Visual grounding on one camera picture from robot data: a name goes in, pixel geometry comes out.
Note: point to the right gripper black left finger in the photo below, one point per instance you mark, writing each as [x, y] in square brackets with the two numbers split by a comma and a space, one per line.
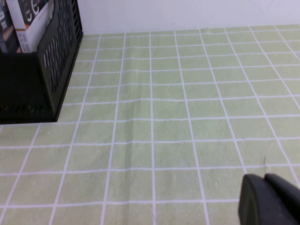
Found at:
[252, 204]

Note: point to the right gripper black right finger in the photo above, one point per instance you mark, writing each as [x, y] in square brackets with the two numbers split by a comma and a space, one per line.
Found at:
[284, 189]

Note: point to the white book with dashboard cover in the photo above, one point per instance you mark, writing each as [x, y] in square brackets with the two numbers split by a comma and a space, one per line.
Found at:
[37, 32]

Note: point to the black perforated plastic book holder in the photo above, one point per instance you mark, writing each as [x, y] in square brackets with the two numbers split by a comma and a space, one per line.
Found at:
[23, 89]

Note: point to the large dark picture cover book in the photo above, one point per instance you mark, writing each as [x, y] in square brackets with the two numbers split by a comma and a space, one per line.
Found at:
[7, 39]

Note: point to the green white checked tablecloth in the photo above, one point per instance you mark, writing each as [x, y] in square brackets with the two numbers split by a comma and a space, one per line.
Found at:
[164, 117]

